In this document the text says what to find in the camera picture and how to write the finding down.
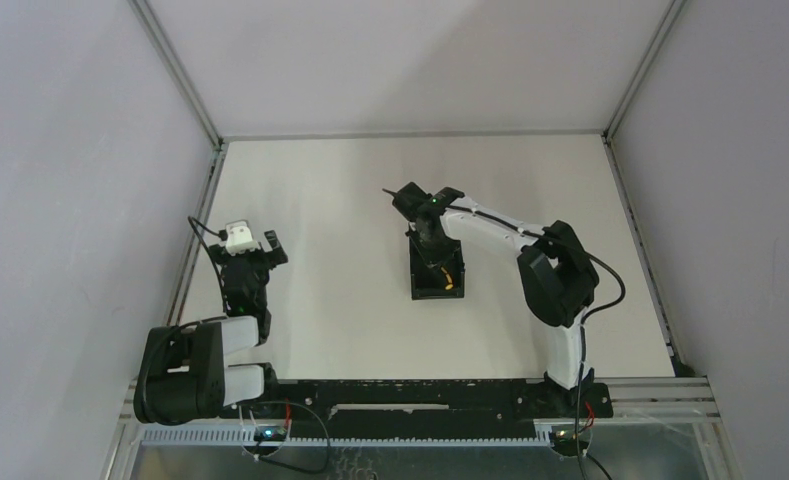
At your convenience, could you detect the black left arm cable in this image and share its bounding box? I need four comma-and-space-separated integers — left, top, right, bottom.
187, 215, 231, 313

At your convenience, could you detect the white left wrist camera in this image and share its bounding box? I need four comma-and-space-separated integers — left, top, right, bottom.
224, 220, 260, 255

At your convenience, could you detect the black plastic bin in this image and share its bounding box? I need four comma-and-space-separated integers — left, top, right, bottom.
405, 228, 466, 301

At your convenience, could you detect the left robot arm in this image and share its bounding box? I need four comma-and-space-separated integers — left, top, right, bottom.
133, 224, 288, 426

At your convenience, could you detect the aluminium frame rail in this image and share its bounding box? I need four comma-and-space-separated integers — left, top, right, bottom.
222, 128, 604, 144
602, 135, 743, 480
136, 378, 720, 447
99, 141, 229, 479

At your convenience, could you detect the aluminium frame front rail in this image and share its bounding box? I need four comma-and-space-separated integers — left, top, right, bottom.
136, 378, 720, 447

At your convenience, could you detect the right controller board with wires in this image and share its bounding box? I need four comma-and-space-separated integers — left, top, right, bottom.
549, 401, 613, 480

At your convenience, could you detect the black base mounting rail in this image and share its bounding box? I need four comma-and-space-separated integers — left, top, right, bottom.
258, 379, 614, 441

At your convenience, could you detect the controller board with wires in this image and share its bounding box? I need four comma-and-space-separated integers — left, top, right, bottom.
549, 401, 613, 480
238, 399, 333, 476

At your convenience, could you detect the left controller board with wires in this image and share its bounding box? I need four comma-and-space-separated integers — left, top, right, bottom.
238, 399, 333, 476

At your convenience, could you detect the aluminium frame back rail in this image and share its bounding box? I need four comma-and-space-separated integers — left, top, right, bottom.
222, 128, 604, 144

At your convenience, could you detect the aluminium frame left rail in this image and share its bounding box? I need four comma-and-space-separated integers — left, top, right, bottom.
99, 141, 229, 479

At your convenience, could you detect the aluminium frame right rail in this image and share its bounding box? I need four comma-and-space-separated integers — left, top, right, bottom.
602, 135, 743, 480

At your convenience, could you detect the yellow black screwdriver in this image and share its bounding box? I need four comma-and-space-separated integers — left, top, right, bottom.
439, 266, 455, 291

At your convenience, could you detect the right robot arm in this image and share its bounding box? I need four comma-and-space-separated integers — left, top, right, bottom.
390, 182, 599, 416

